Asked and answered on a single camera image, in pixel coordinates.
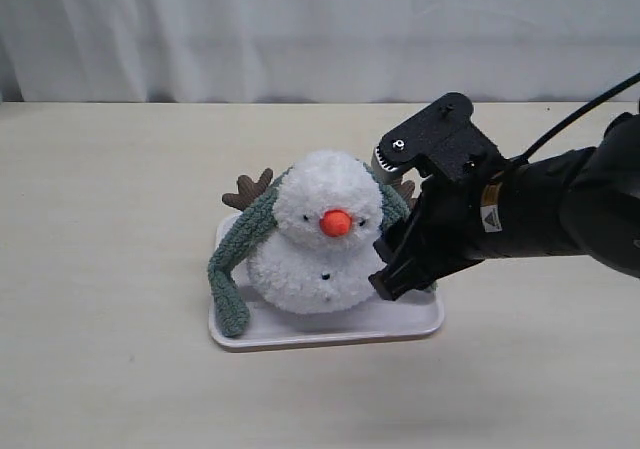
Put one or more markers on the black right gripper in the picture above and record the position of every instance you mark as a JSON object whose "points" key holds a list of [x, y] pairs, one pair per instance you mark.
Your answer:
{"points": [[495, 215]]}

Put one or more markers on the green knitted scarf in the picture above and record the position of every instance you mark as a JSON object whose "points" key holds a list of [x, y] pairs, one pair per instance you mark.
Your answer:
{"points": [[235, 269]]}

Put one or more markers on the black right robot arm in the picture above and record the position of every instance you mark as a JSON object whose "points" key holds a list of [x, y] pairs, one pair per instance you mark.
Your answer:
{"points": [[582, 202]]}

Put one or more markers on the white plush snowman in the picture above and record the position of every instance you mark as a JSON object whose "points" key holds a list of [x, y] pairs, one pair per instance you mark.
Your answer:
{"points": [[320, 239]]}

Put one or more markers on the white rectangular plastic tray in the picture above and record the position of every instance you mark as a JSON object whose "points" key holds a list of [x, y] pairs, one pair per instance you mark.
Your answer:
{"points": [[415, 316]]}

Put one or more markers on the white backdrop curtain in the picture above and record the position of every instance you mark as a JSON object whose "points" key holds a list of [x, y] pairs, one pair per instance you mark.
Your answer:
{"points": [[323, 51]]}

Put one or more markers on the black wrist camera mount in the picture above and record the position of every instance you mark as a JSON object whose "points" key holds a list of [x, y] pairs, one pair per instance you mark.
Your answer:
{"points": [[440, 140]]}

